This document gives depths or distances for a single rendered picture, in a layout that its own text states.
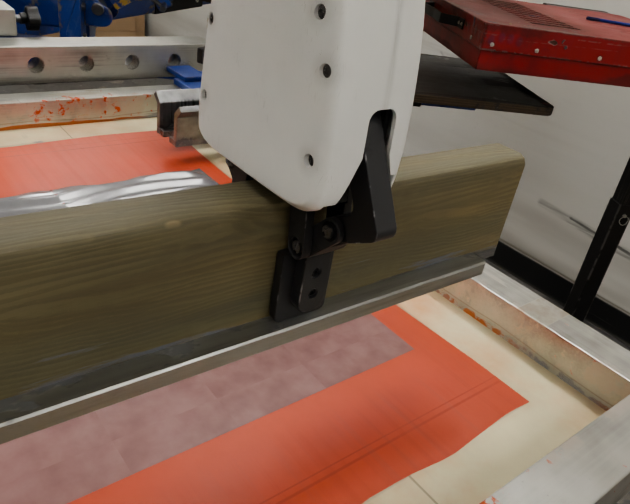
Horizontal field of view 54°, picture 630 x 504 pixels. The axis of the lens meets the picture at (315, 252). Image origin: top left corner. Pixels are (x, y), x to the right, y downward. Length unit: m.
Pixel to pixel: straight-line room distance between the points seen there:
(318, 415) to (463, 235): 0.16
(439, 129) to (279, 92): 2.63
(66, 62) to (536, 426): 0.76
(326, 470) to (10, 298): 0.24
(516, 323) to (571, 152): 1.99
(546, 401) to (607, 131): 1.98
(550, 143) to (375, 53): 2.33
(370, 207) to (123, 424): 0.25
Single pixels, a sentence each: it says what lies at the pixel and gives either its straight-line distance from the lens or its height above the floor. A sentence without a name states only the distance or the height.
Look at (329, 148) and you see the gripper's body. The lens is 0.23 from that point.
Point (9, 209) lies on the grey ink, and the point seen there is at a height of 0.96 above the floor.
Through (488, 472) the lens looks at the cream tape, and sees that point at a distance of 0.45.
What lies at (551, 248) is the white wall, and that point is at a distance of 2.62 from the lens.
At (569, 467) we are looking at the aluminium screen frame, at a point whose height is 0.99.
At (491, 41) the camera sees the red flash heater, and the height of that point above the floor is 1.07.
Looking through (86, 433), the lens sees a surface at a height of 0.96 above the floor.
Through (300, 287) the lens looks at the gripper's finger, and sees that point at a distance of 0.29.
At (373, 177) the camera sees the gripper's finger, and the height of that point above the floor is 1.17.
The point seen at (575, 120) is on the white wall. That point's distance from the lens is 2.50.
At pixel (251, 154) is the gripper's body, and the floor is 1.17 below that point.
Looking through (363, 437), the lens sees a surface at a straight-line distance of 0.44.
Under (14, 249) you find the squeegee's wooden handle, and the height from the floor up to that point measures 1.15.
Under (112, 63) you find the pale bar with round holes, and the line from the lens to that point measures 0.98.
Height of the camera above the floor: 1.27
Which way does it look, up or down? 30 degrees down
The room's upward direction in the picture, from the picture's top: 9 degrees clockwise
